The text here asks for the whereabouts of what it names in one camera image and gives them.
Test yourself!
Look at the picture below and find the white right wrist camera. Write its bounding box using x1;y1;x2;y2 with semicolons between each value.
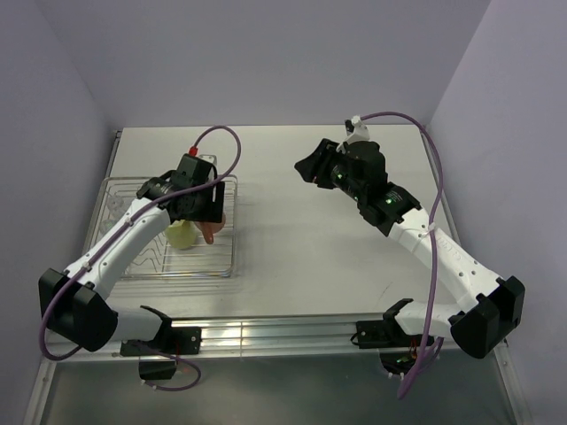
337;115;370;151

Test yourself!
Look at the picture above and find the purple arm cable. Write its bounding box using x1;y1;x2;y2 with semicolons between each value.
38;126;243;391
361;111;445;400

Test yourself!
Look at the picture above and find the metal wire dish rack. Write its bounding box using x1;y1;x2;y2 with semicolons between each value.
89;174;237;280

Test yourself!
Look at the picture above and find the orange ceramic mug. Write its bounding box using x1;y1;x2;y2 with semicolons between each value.
195;214;226;244

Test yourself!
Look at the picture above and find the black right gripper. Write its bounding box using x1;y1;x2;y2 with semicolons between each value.
294;138;365;202

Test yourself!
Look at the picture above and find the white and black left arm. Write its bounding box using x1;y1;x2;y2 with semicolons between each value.
38;154;225;353

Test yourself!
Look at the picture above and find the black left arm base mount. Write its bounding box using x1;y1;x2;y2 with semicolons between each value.
119;327;201;385

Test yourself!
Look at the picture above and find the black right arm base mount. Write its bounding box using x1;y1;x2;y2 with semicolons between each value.
350;312;422;375

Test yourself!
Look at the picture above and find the yellow-green ceramic mug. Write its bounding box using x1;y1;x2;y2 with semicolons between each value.
164;220;197;250

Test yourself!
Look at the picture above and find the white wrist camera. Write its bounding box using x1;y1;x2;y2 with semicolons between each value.
188;146;218;166
337;115;370;151

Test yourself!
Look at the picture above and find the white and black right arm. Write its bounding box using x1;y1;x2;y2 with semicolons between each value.
294;139;525;359

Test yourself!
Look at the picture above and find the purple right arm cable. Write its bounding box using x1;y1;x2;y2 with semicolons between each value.
361;111;445;400

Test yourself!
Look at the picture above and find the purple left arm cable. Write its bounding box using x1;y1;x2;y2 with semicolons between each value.
38;126;243;391

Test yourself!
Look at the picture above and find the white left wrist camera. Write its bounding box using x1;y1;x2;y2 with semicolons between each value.
188;146;218;166

